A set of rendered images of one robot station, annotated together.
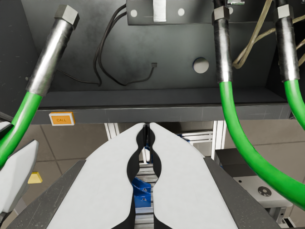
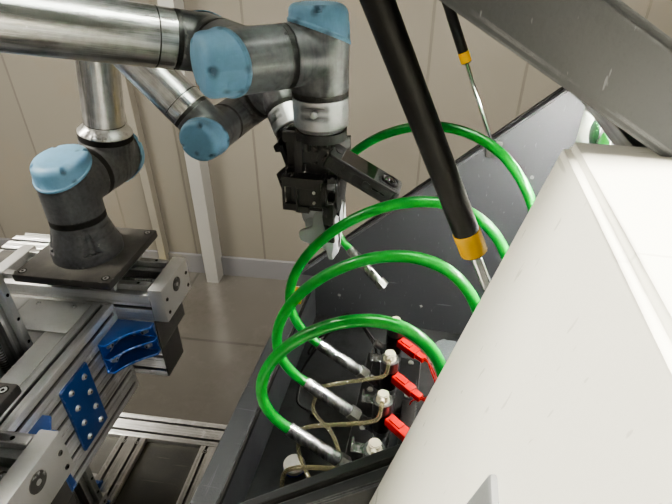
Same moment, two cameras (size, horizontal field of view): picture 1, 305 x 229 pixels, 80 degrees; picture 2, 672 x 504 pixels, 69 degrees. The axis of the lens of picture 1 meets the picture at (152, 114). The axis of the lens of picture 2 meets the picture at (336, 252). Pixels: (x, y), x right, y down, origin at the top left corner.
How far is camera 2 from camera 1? 0.71 m
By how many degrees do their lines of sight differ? 55
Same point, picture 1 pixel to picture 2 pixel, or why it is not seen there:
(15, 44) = (370, 299)
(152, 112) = not seen: hidden behind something
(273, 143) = not seen: outside the picture
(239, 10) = (361, 436)
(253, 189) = (51, 469)
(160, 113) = not seen: hidden behind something
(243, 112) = (225, 456)
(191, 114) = (251, 398)
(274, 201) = (21, 478)
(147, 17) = (371, 365)
